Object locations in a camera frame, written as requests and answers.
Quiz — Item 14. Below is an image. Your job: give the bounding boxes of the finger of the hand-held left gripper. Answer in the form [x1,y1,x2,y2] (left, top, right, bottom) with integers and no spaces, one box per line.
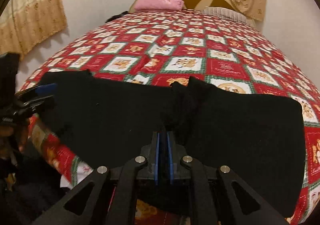
[17,95,55,117]
[14,83,58,102]

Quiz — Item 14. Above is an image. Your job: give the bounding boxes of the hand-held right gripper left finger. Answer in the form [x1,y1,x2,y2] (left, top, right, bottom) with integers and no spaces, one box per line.
[32,131,161,225]

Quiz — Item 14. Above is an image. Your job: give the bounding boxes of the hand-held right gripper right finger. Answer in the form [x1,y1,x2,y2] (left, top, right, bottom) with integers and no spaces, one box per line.
[166,131,290,225]

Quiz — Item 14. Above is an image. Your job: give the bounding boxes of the black pants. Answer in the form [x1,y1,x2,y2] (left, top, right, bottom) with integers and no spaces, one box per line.
[39,69,307,218]

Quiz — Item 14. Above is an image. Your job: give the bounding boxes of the person's left hand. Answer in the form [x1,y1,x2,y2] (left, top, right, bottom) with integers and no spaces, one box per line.
[0,120,29,159]

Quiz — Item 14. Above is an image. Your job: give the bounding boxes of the narrow beige window curtain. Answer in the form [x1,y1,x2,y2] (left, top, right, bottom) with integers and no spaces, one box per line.
[0,0,68,62]

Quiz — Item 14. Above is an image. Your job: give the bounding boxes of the dark cloth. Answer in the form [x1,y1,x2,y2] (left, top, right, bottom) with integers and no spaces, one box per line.
[0,155,75,225]

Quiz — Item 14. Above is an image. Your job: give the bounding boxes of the red printed bedspread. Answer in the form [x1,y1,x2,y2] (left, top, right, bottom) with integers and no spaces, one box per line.
[19,9,320,225]

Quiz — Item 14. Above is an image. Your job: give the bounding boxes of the dark object on bed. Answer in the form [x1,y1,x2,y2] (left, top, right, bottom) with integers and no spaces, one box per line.
[103,11,129,23]

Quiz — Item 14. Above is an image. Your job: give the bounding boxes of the pink pillow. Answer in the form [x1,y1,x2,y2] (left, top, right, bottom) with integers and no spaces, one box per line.
[134,0,185,11]

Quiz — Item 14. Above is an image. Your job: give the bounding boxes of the striped pillow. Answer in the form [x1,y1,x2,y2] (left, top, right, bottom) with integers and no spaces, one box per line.
[201,6,251,25]

